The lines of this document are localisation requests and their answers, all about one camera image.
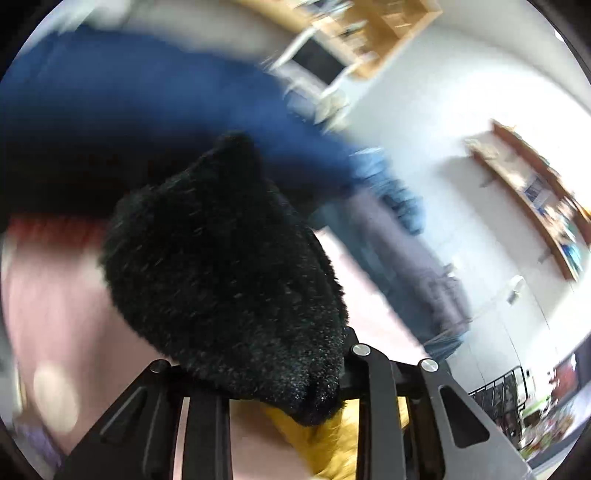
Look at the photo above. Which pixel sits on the long wooden wall shelf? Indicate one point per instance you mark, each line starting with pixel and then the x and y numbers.
pixel 531 189

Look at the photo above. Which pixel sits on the red floral folded cloth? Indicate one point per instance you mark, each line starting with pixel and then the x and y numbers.
pixel 51 230

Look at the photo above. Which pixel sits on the wooden cabinet with monitor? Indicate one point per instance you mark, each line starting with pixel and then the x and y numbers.
pixel 378 32

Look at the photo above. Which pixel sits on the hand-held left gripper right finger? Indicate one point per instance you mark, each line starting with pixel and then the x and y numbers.
pixel 418 410

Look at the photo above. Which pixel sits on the blue quilt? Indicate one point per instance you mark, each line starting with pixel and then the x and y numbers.
pixel 397 194

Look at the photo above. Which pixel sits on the black metal cart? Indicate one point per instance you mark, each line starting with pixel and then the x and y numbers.
pixel 503 392

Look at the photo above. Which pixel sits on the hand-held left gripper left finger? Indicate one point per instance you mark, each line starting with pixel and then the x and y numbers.
pixel 138 420

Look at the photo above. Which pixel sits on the gold jacket with black fur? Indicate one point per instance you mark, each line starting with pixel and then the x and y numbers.
pixel 221 277

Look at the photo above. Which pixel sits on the navy folded garment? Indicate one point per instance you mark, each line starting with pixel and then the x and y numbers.
pixel 138 92

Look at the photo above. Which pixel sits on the massage bed with grey sheet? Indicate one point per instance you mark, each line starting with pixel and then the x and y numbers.
pixel 406 263

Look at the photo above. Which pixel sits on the white beauty machine with screen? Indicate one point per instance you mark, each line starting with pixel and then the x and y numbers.
pixel 314 69

